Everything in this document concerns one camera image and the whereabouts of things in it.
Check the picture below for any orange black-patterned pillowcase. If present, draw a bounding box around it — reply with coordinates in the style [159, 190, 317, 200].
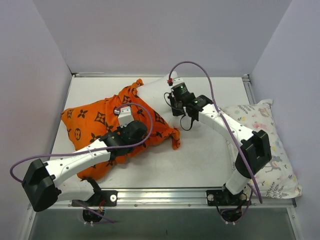
[61, 79, 181, 181]

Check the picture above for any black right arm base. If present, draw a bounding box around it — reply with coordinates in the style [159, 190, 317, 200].
[206, 189, 249, 207]

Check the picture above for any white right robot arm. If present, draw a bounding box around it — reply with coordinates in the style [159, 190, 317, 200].
[168, 81, 272, 205]

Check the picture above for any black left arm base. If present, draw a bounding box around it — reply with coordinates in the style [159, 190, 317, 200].
[71, 190, 118, 207]

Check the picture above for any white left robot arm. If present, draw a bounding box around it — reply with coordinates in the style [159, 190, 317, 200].
[22, 120, 148, 212]

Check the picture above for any white floral pillow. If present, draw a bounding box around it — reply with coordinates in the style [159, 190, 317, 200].
[219, 98, 303, 200]

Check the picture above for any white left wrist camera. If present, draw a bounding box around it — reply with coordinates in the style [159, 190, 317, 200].
[114, 106, 134, 128]

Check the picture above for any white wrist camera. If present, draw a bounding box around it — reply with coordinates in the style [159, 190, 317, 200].
[167, 77, 184, 88]
[114, 106, 134, 128]

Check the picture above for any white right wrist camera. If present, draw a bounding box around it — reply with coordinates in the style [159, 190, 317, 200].
[167, 77, 184, 88]

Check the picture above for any aluminium back rail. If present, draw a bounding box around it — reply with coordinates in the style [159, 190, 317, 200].
[71, 72, 250, 79]

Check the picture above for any aluminium rail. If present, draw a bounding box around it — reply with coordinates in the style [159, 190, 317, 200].
[71, 72, 250, 79]
[28, 187, 297, 210]

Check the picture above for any aluminium front rail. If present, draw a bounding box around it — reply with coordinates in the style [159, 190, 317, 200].
[28, 187, 297, 210]

